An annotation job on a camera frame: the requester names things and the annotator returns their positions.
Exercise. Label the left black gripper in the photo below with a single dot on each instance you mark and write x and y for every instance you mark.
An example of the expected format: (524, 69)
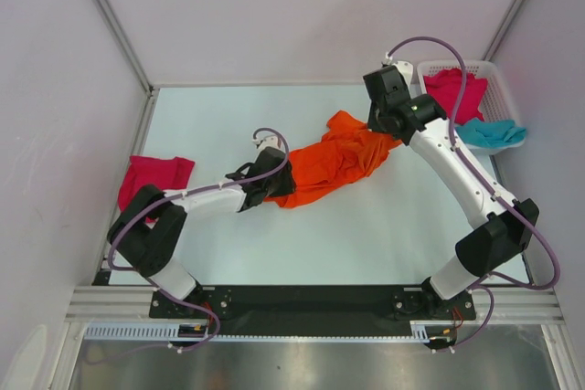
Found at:
(288, 186)

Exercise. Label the white plastic basket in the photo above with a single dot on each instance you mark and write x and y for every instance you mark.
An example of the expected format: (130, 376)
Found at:
(497, 103)

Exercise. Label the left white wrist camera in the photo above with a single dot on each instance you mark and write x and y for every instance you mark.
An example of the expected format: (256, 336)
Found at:
(270, 141)

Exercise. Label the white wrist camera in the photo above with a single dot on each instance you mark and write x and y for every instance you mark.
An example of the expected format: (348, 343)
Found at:
(270, 141)
(405, 68)

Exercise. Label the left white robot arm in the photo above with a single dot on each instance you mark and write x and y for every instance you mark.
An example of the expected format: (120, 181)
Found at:
(147, 231)

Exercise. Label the crimson t shirt in basket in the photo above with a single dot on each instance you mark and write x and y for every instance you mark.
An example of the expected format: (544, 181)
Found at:
(445, 86)

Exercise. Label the aluminium frame rail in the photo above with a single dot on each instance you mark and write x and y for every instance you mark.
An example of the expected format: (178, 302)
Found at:
(122, 313)

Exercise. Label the teal t shirt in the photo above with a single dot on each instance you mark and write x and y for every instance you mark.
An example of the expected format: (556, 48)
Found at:
(491, 135)

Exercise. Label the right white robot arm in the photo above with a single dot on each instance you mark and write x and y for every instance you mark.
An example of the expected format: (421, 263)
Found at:
(500, 223)

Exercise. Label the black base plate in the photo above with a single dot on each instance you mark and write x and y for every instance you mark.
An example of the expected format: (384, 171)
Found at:
(317, 311)

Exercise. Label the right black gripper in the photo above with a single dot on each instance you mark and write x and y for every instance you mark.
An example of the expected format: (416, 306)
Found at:
(373, 121)

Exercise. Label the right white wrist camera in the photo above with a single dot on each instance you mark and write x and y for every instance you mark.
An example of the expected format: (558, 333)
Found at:
(405, 68)

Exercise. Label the folded crimson t shirt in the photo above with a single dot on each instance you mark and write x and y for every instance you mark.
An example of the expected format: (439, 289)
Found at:
(164, 174)

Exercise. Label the orange t shirt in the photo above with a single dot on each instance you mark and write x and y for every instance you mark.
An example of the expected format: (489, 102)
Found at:
(346, 154)

